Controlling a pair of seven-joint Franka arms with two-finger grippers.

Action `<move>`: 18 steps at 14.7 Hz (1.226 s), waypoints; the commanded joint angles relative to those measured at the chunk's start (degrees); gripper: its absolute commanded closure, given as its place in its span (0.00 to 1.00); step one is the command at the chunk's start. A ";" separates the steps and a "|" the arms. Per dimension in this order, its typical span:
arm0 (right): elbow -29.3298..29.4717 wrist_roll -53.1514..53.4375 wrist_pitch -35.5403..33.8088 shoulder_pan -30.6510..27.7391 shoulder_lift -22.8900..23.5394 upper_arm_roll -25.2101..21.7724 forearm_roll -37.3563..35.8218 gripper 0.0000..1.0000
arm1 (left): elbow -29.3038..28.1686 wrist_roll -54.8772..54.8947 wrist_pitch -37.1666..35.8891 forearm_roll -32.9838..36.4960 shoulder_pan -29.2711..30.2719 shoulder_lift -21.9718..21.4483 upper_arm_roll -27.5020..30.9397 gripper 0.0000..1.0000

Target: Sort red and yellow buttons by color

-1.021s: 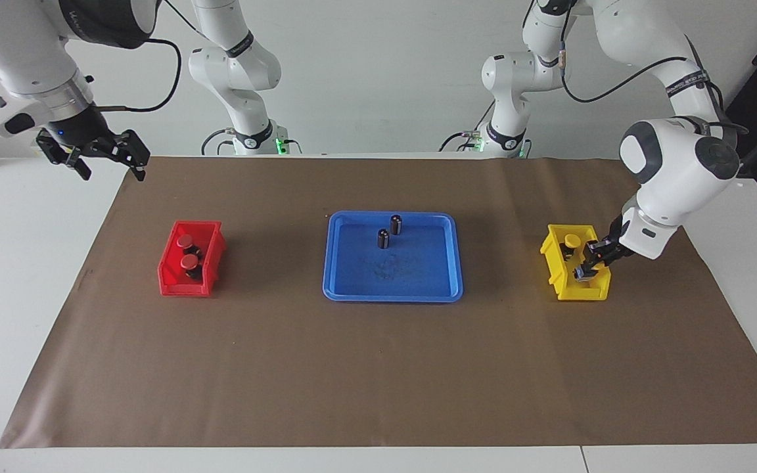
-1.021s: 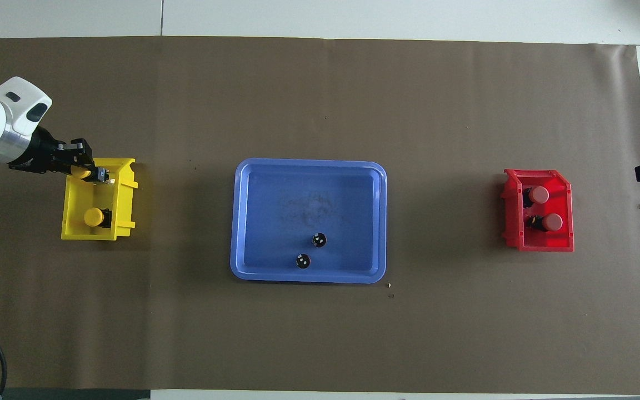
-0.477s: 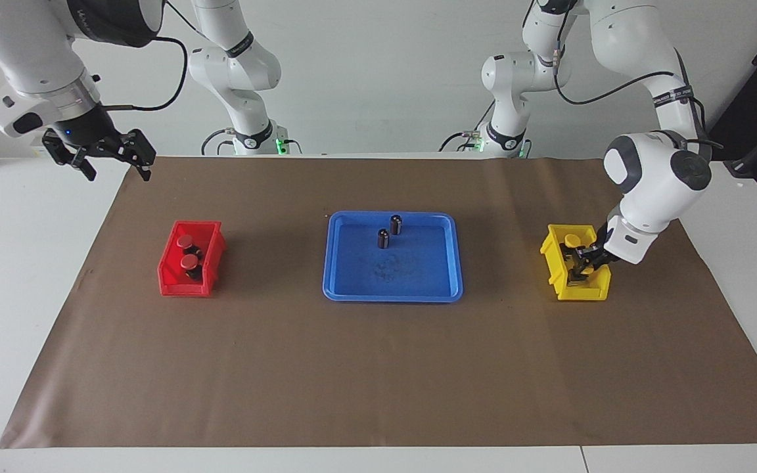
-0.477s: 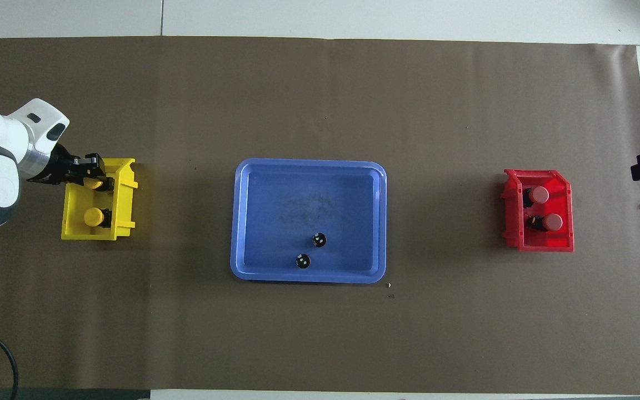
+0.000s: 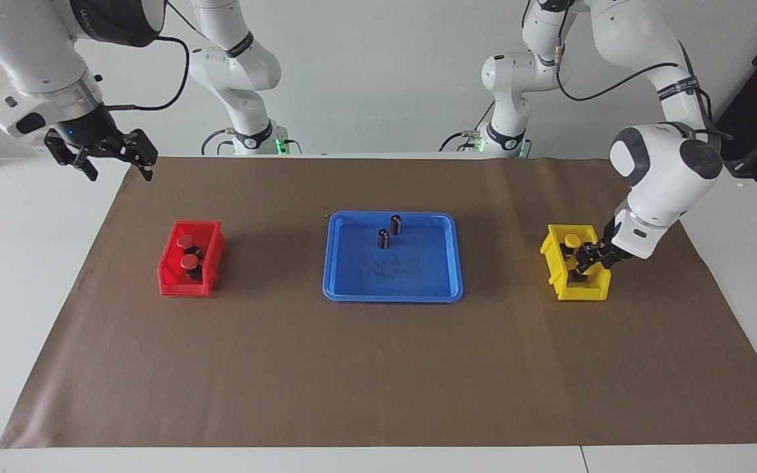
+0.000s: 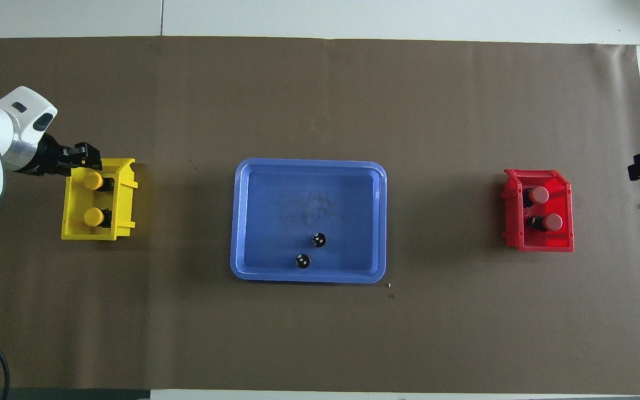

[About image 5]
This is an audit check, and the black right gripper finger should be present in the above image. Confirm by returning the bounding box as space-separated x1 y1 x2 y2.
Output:
106 129 158 181
45 130 99 182

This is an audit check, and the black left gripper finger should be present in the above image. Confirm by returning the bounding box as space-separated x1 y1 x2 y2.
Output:
571 243 595 275
585 244 612 271

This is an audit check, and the yellow plastic bin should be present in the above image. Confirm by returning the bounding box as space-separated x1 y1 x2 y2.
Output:
539 223 612 302

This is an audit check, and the red plastic bin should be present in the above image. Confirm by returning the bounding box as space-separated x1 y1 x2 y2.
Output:
157 220 227 298

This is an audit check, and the blue plastic tray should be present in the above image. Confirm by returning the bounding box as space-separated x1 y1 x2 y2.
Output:
323 210 465 304

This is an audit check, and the brown paper mat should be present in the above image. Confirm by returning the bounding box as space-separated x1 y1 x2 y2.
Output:
0 156 757 449

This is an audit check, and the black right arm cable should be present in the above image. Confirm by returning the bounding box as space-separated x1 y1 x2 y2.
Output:
104 36 191 111

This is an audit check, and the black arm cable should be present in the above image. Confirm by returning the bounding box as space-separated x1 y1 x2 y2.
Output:
104 36 191 111
523 0 733 142

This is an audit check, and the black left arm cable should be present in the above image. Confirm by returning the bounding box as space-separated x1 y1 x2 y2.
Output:
523 0 733 142

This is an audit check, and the black base cable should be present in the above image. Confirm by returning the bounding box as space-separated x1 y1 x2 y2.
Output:
440 105 494 153
200 128 302 156

